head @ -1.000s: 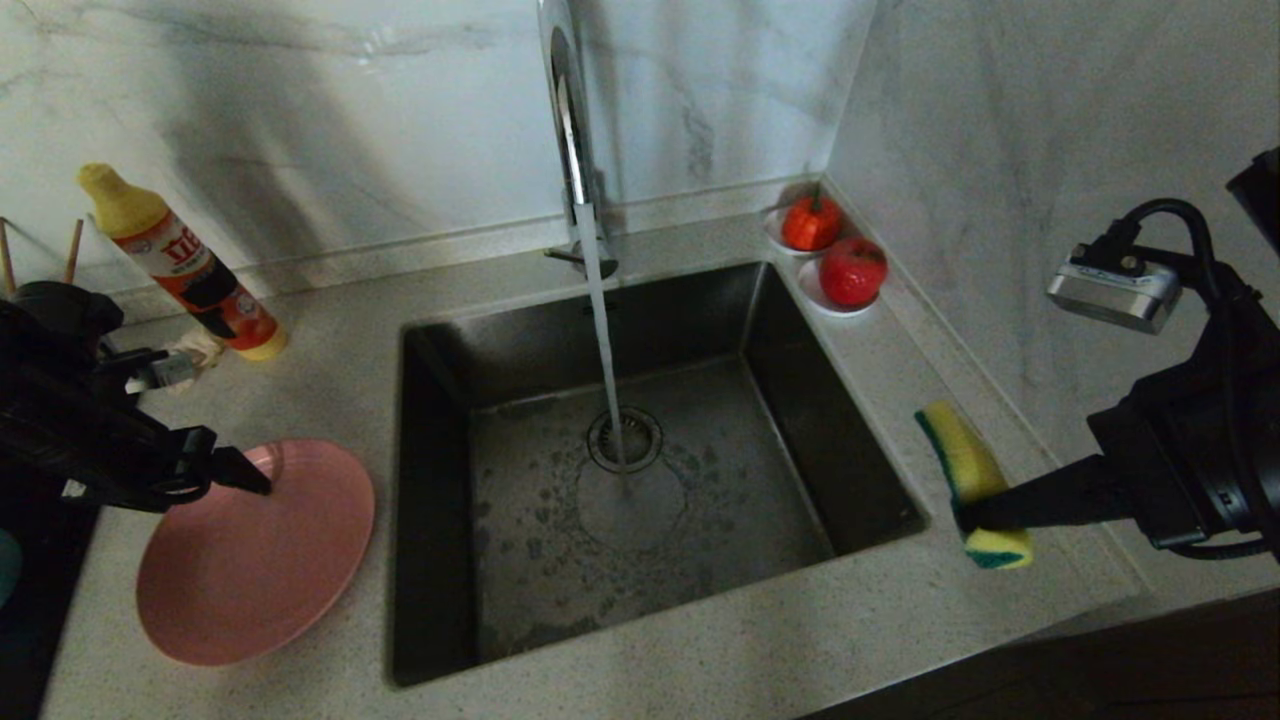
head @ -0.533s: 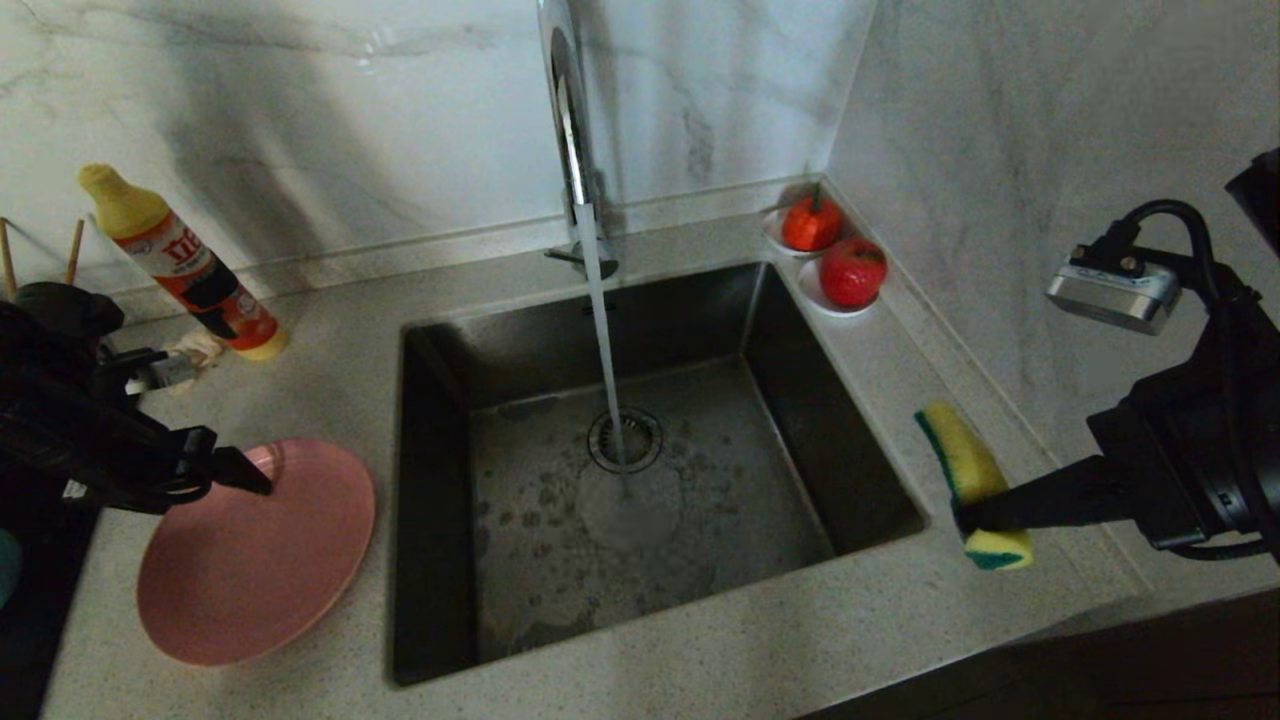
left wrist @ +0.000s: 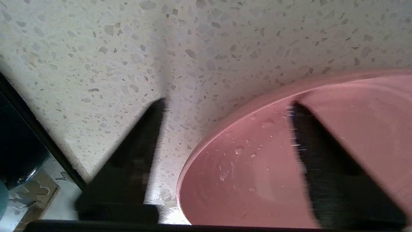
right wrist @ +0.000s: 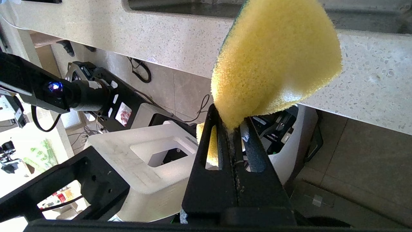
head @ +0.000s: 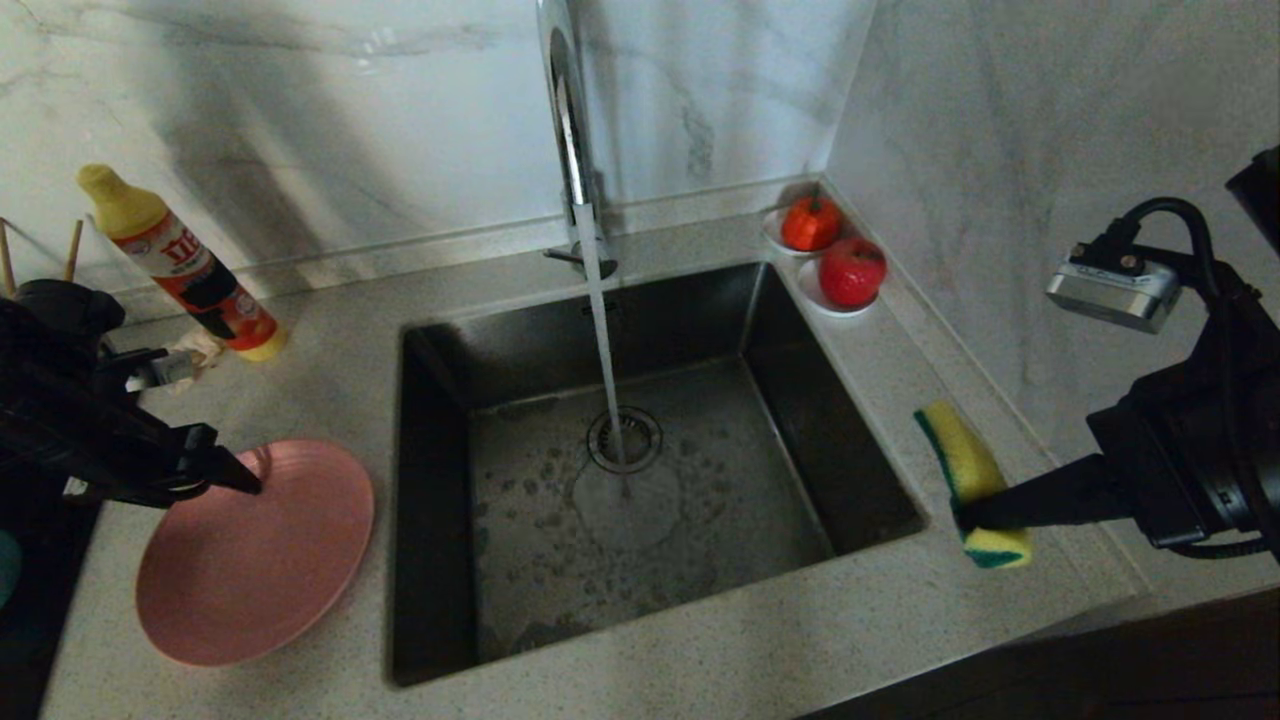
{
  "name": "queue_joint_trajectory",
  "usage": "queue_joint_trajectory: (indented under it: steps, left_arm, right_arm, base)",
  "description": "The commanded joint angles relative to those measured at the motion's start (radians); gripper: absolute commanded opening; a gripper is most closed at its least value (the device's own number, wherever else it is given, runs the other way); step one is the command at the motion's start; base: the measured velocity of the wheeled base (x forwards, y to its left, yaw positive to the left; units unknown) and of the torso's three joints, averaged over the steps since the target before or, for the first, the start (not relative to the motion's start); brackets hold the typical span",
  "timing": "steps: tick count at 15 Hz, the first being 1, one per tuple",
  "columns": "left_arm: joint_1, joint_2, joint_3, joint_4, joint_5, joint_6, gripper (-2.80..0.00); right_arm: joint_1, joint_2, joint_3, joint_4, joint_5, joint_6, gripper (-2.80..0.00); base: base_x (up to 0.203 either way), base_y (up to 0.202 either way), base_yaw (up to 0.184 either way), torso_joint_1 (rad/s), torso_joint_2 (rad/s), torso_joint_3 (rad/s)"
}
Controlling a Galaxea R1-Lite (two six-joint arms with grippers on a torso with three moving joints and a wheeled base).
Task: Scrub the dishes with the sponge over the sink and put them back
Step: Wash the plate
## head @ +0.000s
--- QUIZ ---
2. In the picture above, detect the yellow sponge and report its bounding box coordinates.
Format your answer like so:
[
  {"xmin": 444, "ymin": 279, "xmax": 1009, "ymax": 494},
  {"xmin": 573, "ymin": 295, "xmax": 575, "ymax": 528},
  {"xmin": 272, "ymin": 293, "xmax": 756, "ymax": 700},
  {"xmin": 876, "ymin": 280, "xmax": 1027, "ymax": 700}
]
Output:
[{"xmin": 915, "ymin": 402, "xmax": 1033, "ymax": 570}]

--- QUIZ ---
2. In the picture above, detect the pink plate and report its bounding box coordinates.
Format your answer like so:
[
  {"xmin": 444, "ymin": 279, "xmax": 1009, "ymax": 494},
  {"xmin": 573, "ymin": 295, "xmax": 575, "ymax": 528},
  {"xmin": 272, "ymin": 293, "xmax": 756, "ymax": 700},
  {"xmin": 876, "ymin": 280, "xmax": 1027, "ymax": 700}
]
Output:
[{"xmin": 135, "ymin": 440, "xmax": 376, "ymax": 668}]

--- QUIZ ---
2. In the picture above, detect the yellow-capped orange dish soap bottle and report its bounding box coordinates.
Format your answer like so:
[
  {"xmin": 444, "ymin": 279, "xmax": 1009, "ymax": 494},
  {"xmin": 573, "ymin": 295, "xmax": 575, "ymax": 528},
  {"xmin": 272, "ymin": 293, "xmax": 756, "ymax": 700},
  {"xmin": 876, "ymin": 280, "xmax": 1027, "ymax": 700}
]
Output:
[{"xmin": 78, "ymin": 165, "xmax": 289, "ymax": 363}]

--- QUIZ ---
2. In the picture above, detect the chrome kitchen faucet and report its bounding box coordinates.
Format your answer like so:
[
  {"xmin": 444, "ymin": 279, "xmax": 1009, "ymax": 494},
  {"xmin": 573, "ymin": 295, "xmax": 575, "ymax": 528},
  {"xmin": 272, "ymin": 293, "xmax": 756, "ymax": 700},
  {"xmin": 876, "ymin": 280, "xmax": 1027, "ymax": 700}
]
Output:
[{"xmin": 530, "ymin": 0, "xmax": 619, "ymax": 284}]

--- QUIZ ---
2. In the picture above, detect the stainless steel sink basin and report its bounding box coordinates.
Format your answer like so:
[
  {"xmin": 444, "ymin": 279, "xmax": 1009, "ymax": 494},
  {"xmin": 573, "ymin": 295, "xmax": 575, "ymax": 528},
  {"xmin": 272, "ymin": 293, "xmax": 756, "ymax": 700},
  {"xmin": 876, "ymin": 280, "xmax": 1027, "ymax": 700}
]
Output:
[{"xmin": 393, "ymin": 262, "xmax": 929, "ymax": 689}]

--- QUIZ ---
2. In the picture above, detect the crumpled white tissue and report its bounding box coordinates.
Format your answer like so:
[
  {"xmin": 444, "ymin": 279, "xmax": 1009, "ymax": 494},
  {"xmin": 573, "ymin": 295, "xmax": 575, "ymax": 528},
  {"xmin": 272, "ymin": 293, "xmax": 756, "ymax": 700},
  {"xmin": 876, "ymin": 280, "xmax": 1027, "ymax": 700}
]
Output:
[{"xmin": 165, "ymin": 335, "xmax": 226, "ymax": 391}]

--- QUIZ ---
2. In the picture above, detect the red apple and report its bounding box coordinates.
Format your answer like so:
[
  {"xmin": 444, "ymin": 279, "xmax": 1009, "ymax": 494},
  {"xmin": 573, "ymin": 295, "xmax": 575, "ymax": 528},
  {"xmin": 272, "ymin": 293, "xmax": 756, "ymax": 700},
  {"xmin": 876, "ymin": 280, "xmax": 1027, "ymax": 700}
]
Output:
[{"xmin": 818, "ymin": 236, "xmax": 889, "ymax": 309}]

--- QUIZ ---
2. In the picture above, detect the small white dish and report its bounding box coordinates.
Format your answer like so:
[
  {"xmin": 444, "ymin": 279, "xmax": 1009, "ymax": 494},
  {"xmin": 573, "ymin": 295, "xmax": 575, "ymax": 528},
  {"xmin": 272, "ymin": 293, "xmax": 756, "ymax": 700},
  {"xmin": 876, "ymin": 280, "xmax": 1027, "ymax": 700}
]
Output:
[
  {"xmin": 797, "ymin": 258, "xmax": 879, "ymax": 319},
  {"xmin": 763, "ymin": 205, "xmax": 846, "ymax": 261}
]

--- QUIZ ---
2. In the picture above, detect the running water stream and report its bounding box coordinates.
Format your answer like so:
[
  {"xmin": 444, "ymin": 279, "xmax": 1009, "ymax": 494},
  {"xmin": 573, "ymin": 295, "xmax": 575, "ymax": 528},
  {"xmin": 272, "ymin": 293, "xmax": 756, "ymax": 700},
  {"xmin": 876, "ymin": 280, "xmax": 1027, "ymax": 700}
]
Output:
[{"xmin": 575, "ymin": 200, "xmax": 636, "ymax": 471}]

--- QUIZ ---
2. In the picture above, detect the round metal drain strainer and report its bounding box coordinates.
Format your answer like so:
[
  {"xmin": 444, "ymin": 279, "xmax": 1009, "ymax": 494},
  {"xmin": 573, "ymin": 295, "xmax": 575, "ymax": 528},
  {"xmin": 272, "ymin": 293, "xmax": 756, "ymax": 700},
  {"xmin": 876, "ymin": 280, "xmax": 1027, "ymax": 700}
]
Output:
[{"xmin": 587, "ymin": 407, "xmax": 664, "ymax": 475}]

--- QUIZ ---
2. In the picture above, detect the thin black braided cable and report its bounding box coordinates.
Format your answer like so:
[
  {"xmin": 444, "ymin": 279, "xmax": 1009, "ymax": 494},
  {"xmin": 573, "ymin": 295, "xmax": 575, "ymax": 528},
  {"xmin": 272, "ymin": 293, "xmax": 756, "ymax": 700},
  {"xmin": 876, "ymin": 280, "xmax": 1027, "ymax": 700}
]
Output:
[{"xmin": 1165, "ymin": 535, "xmax": 1280, "ymax": 561}]

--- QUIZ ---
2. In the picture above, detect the short black camera cable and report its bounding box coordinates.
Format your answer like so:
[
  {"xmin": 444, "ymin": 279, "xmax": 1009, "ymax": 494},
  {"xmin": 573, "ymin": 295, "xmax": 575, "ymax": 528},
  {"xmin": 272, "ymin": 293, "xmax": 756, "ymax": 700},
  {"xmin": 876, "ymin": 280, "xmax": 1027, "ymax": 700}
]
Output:
[{"xmin": 1095, "ymin": 197, "xmax": 1221, "ymax": 301}]

